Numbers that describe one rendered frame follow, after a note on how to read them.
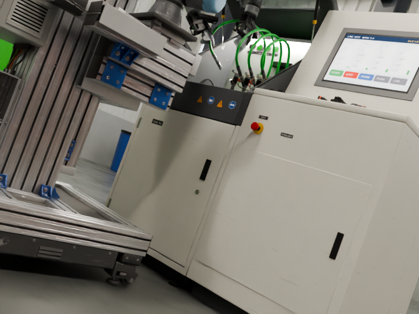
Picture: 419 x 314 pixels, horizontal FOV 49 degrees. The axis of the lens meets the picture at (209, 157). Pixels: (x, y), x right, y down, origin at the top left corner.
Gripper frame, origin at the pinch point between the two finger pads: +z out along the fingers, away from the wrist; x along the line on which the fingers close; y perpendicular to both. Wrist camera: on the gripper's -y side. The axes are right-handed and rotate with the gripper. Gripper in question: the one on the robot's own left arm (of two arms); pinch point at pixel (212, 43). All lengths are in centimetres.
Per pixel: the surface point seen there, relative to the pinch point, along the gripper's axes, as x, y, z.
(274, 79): 34.9, -4.0, 35.1
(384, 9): -252, -381, -29
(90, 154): -698, -7, -56
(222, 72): -35.0, -15.0, 10.0
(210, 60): -26.9, -7.2, 2.2
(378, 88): 65, -31, 60
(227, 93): 27.9, 18.3, 31.6
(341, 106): 75, -1, 60
